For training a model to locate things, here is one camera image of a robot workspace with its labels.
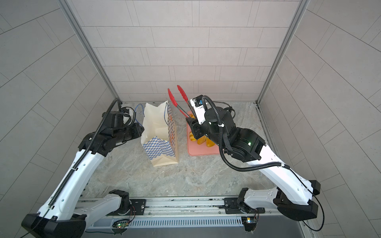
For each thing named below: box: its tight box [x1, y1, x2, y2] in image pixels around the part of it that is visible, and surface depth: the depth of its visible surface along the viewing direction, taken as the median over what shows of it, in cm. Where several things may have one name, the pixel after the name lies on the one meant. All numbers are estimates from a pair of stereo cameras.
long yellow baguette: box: [196, 135, 207, 145], surface depth 93 cm
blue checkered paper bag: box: [140, 100, 179, 168], surface depth 80 cm
